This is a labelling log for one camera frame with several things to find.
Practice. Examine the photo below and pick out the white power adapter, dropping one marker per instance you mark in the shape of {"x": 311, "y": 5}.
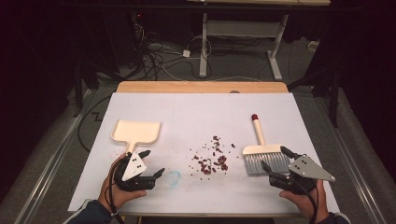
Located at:
{"x": 186, "y": 53}

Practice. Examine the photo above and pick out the cream plastic dustpan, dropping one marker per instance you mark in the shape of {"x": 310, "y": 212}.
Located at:
{"x": 137, "y": 130}

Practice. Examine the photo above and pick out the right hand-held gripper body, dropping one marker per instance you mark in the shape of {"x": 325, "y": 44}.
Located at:
{"x": 306, "y": 168}

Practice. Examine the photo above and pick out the black metal stand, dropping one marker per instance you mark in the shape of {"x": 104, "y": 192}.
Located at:
{"x": 77, "y": 90}
{"x": 334, "y": 99}

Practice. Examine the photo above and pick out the person's left hand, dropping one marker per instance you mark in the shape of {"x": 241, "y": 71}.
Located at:
{"x": 109, "y": 193}

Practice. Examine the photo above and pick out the wooden table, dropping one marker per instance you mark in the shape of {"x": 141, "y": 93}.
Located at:
{"x": 186, "y": 87}

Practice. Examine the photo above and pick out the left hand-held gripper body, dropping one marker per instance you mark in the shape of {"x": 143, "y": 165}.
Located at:
{"x": 134, "y": 166}

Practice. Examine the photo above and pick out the white metal desk frame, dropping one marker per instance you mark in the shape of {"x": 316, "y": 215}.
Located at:
{"x": 204, "y": 46}

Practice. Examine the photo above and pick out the cream brush with red cap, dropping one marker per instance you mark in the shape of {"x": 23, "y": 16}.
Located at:
{"x": 264, "y": 150}

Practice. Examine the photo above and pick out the person's right hand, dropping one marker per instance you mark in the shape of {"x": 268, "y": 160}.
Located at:
{"x": 306, "y": 203}

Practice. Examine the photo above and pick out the pile of red bean scraps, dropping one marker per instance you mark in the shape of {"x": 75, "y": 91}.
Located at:
{"x": 222, "y": 160}

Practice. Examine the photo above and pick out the metal floor rail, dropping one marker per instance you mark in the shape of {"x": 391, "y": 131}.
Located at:
{"x": 351, "y": 174}
{"x": 54, "y": 161}

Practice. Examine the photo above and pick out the white table cover sheet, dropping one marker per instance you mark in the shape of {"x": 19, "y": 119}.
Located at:
{"x": 202, "y": 118}

